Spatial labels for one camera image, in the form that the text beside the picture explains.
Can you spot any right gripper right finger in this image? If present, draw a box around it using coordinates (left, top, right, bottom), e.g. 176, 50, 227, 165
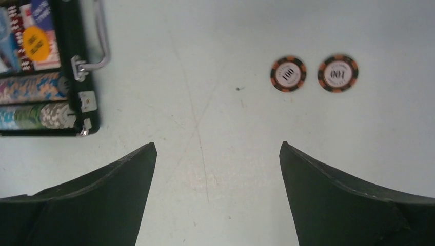
279, 142, 434, 245

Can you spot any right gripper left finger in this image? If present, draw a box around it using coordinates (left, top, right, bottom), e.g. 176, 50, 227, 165
1, 142, 157, 245

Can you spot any poker chip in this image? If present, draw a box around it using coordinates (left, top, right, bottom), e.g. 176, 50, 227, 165
270, 55, 307, 92
317, 53, 359, 93

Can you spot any orange big blind button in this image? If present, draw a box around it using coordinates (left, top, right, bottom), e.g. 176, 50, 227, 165
23, 25, 50, 62

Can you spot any red playing card deck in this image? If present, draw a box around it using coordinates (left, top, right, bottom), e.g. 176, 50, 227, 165
19, 1, 61, 71

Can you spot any blue green chip row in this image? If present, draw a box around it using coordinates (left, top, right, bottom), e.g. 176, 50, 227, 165
1, 102, 77, 131

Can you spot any black poker case base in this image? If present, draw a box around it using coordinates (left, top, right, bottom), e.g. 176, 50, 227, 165
1, 1, 110, 137

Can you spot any pink chip row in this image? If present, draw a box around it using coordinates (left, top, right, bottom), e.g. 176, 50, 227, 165
1, 72, 70, 105

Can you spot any red dice strip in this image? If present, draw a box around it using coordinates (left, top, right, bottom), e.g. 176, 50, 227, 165
5, 4, 34, 73

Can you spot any blue playing card deck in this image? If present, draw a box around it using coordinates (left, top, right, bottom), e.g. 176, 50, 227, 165
1, 7, 21, 73

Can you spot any silver case handle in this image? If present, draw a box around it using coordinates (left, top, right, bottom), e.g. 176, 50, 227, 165
71, 0, 111, 82

